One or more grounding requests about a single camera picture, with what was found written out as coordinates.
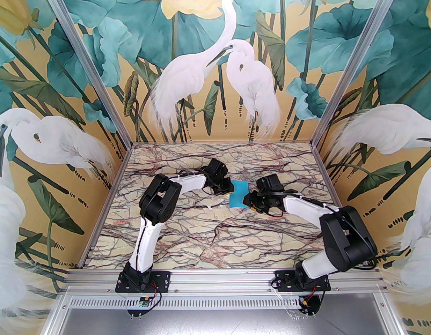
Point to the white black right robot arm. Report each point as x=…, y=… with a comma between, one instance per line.
x=348, y=239

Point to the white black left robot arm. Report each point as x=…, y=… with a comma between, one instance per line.
x=145, y=246

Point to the grey metal sheet panel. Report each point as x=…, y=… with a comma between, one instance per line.
x=219, y=323

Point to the perforated metal strip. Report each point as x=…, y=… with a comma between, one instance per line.
x=219, y=303

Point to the small green circuit board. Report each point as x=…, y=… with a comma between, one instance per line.
x=144, y=302

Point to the aluminium table edge rail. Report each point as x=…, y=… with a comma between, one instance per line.
x=323, y=168
x=121, y=168

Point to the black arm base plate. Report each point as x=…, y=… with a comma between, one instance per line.
x=282, y=281
x=163, y=279

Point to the aluminium front frame rail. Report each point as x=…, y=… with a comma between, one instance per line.
x=219, y=281

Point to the black round mounting bracket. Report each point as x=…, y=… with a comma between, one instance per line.
x=315, y=307

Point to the aluminium frame post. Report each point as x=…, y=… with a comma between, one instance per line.
x=355, y=65
x=86, y=65

